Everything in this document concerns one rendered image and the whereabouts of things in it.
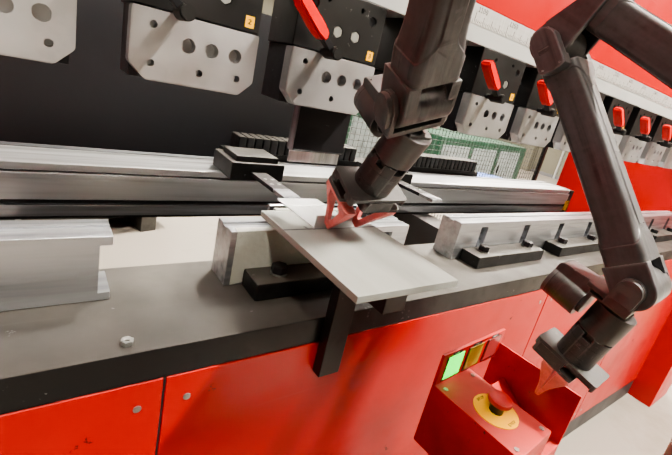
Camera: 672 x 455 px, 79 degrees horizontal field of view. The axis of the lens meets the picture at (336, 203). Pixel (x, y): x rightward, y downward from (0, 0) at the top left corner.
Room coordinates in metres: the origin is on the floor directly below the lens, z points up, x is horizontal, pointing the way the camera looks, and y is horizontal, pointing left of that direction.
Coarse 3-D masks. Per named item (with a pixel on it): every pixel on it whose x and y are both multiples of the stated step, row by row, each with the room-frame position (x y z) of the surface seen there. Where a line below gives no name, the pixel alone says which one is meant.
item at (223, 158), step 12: (216, 156) 0.87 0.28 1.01; (228, 156) 0.83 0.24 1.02; (240, 156) 0.82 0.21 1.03; (252, 156) 0.83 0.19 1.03; (264, 156) 0.86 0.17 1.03; (228, 168) 0.81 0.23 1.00; (240, 168) 0.81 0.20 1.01; (252, 168) 0.82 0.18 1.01; (264, 168) 0.84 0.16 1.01; (276, 168) 0.86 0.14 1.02; (252, 180) 0.83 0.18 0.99; (264, 180) 0.78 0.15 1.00; (276, 180) 0.80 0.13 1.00; (276, 192) 0.73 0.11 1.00; (288, 192) 0.74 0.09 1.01
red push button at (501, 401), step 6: (492, 390) 0.57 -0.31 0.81; (498, 390) 0.57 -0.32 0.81; (492, 396) 0.55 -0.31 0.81; (498, 396) 0.55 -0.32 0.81; (504, 396) 0.56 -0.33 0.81; (492, 402) 0.55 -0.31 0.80; (498, 402) 0.54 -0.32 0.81; (504, 402) 0.54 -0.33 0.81; (510, 402) 0.55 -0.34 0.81; (492, 408) 0.55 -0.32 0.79; (498, 408) 0.54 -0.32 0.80; (504, 408) 0.54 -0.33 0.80; (510, 408) 0.54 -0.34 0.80; (498, 414) 0.55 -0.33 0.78
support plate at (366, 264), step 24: (264, 216) 0.61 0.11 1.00; (288, 216) 0.62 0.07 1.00; (288, 240) 0.54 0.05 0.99; (312, 240) 0.55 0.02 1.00; (336, 240) 0.57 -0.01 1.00; (360, 240) 0.59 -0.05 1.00; (384, 240) 0.61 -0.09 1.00; (336, 264) 0.49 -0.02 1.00; (360, 264) 0.50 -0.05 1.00; (384, 264) 0.52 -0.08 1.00; (408, 264) 0.54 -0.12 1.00; (432, 264) 0.56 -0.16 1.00; (360, 288) 0.44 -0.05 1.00; (384, 288) 0.45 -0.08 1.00; (408, 288) 0.47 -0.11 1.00; (432, 288) 0.49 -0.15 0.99
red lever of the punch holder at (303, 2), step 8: (296, 0) 0.56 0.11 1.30; (304, 0) 0.56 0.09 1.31; (304, 8) 0.56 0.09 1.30; (312, 8) 0.56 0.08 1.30; (304, 16) 0.57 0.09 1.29; (312, 16) 0.57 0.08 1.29; (320, 16) 0.58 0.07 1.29; (312, 24) 0.57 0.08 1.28; (320, 24) 0.57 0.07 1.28; (312, 32) 0.58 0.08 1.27; (320, 32) 0.58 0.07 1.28; (328, 32) 0.59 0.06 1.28; (320, 40) 0.59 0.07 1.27; (328, 40) 0.59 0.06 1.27; (328, 48) 0.59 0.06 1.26; (336, 48) 0.59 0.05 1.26; (328, 56) 0.60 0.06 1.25; (336, 56) 0.59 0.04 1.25
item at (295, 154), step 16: (304, 112) 0.66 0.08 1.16; (320, 112) 0.68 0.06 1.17; (336, 112) 0.69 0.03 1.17; (304, 128) 0.66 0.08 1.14; (320, 128) 0.68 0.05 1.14; (336, 128) 0.70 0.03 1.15; (288, 144) 0.66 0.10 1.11; (304, 144) 0.66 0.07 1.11; (320, 144) 0.68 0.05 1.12; (336, 144) 0.70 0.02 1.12; (288, 160) 0.66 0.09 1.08; (304, 160) 0.68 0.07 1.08; (320, 160) 0.70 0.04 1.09; (336, 160) 0.72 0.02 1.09
